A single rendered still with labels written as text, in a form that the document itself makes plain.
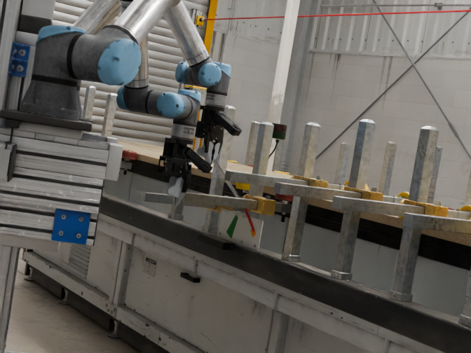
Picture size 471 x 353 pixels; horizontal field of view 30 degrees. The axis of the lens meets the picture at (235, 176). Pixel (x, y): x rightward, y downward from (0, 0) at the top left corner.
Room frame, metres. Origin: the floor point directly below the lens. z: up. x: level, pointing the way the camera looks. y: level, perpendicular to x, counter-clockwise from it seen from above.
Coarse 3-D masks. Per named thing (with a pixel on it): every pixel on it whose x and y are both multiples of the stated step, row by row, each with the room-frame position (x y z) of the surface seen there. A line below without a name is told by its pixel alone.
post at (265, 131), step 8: (264, 128) 2.95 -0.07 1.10; (272, 128) 2.97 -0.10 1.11; (264, 136) 2.95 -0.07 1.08; (272, 136) 2.97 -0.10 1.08; (264, 144) 2.95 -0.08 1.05; (256, 152) 2.97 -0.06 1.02; (264, 152) 2.96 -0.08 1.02; (256, 160) 2.97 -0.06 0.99; (264, 160) 2.96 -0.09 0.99; (256, 168) 2.96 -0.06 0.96; (264, 168) 2.96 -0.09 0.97; (256, 192) 2.95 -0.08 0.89; (256, 216) 2.96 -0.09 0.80
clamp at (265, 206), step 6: (246, 198) 2.97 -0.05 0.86; (252, 198) 2.94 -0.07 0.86; (258, 198) 2.91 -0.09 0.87; (264, 198) 2.93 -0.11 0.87; (258, 204) 2.91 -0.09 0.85; (264, 204) 2.89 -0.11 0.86; (270, 204) 2.90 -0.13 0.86; (252, 210) 2.93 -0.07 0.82; (258, 210) 2.91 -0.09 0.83; (264, 210) 2.89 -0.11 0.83; (270, 210) 2.90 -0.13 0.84
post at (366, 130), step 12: (360, 120) 2.56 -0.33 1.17; (372, 120) 2.55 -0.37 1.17; (360, 132) 2.55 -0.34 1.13; (372, 132) 2.55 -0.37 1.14; (360, 144) 2.54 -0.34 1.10; (360, 156) 2.53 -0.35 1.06; (360, 168) 2.54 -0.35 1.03; (360, 180) 2.54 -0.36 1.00; (348, 216) 2.54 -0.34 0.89; (348, 228) 2.53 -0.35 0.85; (348, 240) 2.54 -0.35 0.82; (348, 252) 2.54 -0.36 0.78; (336, 264) 2.55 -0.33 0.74; (348, 264) 2.55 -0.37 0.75
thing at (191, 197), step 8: (184, 200) 2.76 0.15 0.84; (192, 200) 2.78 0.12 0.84; (200, 200) 2.79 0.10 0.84; (208, 200) 2.81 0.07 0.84; (216, 200) 2.82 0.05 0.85; (224, 200) 2.84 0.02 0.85; (232, 200) 2.86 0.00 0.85; (240, 200) 2.88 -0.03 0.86; (248, 200) 2.89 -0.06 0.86; (256, 200) 2.91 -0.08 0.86; (248, 208) 2.90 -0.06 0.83; (256, 208) 2.91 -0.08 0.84; (280, 208) 2.97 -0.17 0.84; (288, 208) 2.98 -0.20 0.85
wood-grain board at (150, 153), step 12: (132, 144) 5.12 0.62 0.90; (144, 144) 5.46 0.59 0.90; (144, 156) 3.99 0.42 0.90; (156, 156) 4.08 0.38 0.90; (192, 168) 3.62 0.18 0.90; (228, 168) 4.06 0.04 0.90; (240, 168) 4.27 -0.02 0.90; (252, 168) 4.50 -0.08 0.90; (264, 192) 3.18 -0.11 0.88; (312, 204) 2.94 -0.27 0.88; (324, 204) 2.89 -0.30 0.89; (360, 216) 2.74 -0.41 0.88; (372, 216) 2.69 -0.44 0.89; (384, 216) 2.65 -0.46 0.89; (396, 216) 2.64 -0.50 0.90; (456, 240) 2.40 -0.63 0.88; (468, 240) 2.37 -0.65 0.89
